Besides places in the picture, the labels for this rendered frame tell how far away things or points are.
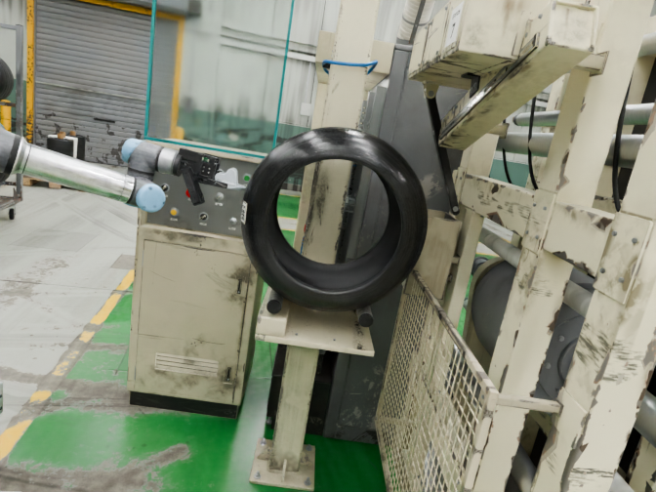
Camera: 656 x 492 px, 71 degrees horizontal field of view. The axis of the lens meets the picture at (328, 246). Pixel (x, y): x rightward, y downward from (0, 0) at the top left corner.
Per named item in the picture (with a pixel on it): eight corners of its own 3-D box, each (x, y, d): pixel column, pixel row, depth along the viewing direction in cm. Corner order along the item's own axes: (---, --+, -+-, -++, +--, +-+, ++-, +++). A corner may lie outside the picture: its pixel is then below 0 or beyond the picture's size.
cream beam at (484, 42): (404, 80, 156) (413, 33, 153) (476, 92, 157) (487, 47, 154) (454, 50, 97) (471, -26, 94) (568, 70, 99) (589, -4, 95)
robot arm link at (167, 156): (155, 173, 135) (165, 170, 143) (171, 177, 135) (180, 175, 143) (160, 147, 133) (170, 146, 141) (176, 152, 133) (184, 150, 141)
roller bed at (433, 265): (394, 277, 188) (410, 205, 181) (430, 282, 189) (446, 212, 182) (403, 294, 169) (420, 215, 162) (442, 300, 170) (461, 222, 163)
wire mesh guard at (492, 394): (374, 420, 193) (408, 262, 176) (378, 421, 193) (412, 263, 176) (416, 660, 106) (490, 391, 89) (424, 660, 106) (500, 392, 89)
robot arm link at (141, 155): (128, 164, 141) (134, 137, 140) (163, 174, 142) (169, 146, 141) (117, 164, 134) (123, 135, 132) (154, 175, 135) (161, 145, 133)
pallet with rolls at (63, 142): (45, 174, 753) (45, 126, 735) (99, 180, 779) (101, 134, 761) (22, 186, 643) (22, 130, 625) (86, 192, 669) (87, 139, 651)
